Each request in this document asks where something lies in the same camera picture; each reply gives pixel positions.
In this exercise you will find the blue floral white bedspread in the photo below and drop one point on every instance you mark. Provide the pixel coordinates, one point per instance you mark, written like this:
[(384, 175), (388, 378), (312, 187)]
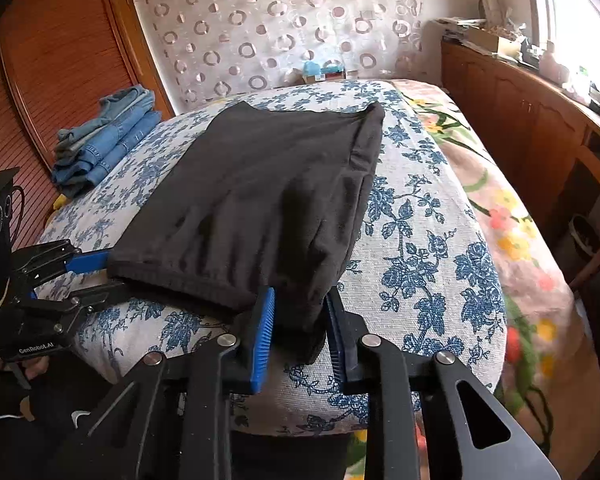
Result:
[(297, 400)]

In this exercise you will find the cardboard box on cabinet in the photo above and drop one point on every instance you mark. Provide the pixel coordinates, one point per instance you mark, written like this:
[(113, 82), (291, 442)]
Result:
[(495, 40)]

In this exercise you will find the black pants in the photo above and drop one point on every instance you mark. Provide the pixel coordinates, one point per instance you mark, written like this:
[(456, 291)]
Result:
[(261, 199)]

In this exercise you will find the pink circle pattern curtain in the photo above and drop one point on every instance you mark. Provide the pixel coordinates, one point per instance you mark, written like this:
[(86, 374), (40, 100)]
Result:
[(211, 49)]

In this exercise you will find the yellow cloth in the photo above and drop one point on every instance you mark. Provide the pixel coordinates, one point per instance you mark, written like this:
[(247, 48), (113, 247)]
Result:
[(61, 201)]

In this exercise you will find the colourful floral pink blanket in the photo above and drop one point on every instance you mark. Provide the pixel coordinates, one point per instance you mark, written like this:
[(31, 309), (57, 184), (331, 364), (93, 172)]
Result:
[(520, 269)]

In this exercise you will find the brown louvred wooden wardrobe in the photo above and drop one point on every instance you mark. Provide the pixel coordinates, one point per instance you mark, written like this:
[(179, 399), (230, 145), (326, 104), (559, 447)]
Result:
[(57, 59)]

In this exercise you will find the pink bottle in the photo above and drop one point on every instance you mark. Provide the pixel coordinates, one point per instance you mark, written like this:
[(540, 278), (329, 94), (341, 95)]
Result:
[(549, 68)]

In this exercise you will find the person's left hand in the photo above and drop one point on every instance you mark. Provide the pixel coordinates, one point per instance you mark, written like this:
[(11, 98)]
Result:
[(33, 367)]

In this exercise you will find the cardboard box with blue items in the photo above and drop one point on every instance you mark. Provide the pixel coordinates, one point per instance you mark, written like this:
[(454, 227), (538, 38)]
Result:
[(313, 72)]

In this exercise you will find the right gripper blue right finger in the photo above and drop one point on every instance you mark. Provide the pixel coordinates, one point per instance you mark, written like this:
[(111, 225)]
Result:
[(362, 362)]

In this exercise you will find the folded blue jeans stack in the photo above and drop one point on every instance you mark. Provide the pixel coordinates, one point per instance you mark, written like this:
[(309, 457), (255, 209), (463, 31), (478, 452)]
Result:
[(87, 153)]

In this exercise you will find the stack of papers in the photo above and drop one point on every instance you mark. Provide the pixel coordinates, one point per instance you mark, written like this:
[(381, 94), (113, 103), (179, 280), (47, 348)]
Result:
[(456, 29)]

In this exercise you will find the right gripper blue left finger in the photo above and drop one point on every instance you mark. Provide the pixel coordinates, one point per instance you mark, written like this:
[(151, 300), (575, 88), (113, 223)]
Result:
[(242, 354)]

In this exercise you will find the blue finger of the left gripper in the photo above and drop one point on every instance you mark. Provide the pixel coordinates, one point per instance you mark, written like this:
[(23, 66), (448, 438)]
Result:
[(82, 302), (85, 262)]

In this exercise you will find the wooden side cabinet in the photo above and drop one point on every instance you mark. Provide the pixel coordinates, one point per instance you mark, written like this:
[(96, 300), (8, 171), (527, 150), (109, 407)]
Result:
[(547, 145)]

